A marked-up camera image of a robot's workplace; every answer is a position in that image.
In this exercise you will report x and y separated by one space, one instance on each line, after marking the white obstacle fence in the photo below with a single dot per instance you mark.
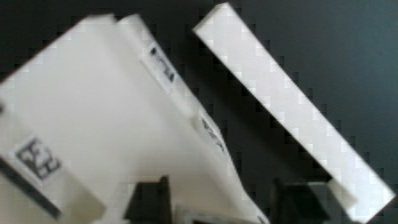
359 188

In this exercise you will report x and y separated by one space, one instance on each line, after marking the white tagged cube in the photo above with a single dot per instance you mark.
190 216

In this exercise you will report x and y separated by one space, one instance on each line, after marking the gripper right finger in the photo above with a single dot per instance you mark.
304 204

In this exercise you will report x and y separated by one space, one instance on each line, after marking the white chair back frame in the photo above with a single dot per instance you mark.
105 127

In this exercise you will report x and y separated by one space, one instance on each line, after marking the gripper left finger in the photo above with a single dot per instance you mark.
147 210

